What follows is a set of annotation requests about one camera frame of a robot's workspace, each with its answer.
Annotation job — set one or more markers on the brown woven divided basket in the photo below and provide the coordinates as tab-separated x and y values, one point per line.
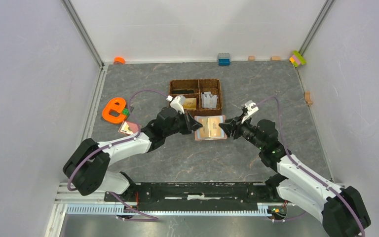
200	86

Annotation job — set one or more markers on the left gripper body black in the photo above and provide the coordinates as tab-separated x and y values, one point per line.
179	125

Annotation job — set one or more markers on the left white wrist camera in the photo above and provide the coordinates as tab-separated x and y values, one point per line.
177	103

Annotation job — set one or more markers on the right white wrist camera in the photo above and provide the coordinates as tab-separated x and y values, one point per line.
249	108

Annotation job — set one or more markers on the green toy block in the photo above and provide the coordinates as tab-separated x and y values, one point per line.
125	112

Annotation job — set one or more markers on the orange tape dispenser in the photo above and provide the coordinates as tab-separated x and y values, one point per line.
113	111

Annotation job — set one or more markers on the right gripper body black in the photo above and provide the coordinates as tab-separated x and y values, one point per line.
246	130

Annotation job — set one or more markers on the gold card in holder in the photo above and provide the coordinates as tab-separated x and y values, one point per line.
209	127

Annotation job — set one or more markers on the flat tan wooden block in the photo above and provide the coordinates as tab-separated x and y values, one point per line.
275	58

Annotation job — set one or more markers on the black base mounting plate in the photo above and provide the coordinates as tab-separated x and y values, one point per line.
200	196

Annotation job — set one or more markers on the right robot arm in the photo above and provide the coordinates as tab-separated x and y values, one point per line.
341	211

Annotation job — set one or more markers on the yellow VIP card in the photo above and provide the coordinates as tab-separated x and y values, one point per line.
190	104

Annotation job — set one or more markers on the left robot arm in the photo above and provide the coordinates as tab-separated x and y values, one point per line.
87	169

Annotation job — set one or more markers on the pink picture card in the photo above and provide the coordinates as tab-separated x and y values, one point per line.
129	128

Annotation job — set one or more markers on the blue grey toy bricks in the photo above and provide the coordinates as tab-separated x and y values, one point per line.
223	59

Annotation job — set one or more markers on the green pink toy bricks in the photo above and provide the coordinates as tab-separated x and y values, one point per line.
297	59

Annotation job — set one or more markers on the curved tan wooden piece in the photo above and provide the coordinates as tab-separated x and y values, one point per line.
307	97

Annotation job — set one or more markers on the grey cards in basket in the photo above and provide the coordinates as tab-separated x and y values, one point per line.
209	100

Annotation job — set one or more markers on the orange round cap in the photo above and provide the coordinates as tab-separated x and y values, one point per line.
118	60

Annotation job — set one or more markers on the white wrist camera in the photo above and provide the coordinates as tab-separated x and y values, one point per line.
177	103
249	108

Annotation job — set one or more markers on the black item in basket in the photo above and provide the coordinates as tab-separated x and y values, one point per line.
183	91

